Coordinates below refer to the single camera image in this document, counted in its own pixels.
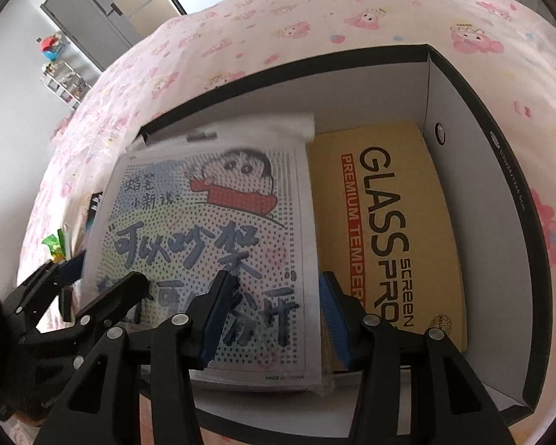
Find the black rainbow screen protector box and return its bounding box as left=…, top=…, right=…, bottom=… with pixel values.
left=85, top=192, right=103, bottom=238

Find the black cardboard shoe box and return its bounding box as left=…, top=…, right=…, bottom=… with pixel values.
left=140, top=45, right=552, bottom=444

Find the cartoon bead art kit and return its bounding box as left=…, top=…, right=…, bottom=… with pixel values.
left=80, top=113, right=322, bottom=391

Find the green yellow snack packet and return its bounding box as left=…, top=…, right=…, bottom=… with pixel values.
left=42, top=228, right=67, bottom=263

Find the yellow glass screen protector box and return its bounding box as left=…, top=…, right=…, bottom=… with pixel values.
left=307, top=123, right=467, bottom=352

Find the grey door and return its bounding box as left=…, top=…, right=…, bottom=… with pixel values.
left=40, top=0, right=140, bottom=71

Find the pink cartoon print bedspread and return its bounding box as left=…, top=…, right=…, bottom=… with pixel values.
left=18, top=0, right=556, bottom=444

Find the white wire shelf rack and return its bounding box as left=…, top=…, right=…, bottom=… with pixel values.
left=41, top=60, right=91, bottom=112

